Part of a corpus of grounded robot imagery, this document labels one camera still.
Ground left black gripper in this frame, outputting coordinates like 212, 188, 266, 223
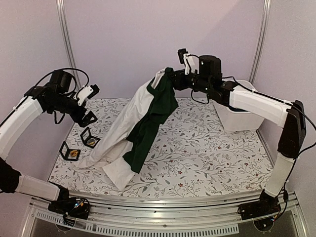
49, 92, 98, 127

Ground white green raglan t-shirt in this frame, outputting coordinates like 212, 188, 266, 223
75, 68, 178, 191

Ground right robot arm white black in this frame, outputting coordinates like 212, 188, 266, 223
171, 49, 306, 215

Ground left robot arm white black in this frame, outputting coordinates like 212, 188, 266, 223
0, 68, 100, 214

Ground yellow round brooch brown flowers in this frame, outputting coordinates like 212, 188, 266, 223
70, 150, 78, 157

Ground black display box far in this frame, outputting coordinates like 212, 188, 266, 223
80, 127, 101, 149

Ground black display box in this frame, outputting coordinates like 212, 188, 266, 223
80, 127, 101, 149
59, 141, 81, 161

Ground black display box near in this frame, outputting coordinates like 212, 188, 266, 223
59, 141, 81, 161

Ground white plastic bin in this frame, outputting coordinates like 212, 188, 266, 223
214, 79, 265, 133

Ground floral patterned table mat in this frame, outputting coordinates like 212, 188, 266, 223
49, 98, 272, 198

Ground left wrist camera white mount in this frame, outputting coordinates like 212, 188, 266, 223
73, 84, 100, 106

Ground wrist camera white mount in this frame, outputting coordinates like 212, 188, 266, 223
177, 48, 198, 75
73, 84, 100, 106

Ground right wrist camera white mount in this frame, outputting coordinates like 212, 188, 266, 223
177, 48, 198, 75

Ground right aluminium frame post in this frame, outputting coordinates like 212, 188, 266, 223
249, 0, 272, 84

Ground aluminium frame post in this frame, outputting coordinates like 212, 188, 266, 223
55, 0, 81, 86
249, 0, 272, 84

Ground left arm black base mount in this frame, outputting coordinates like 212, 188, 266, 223
48, 197, 91, 220

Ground aluminium front rail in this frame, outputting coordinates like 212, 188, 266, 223
21, 191, 308, 237

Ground left aluminium frame post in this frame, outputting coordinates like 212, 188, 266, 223
55, 0, 81, 86

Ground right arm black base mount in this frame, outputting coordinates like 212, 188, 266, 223
237, 198, 280, 220

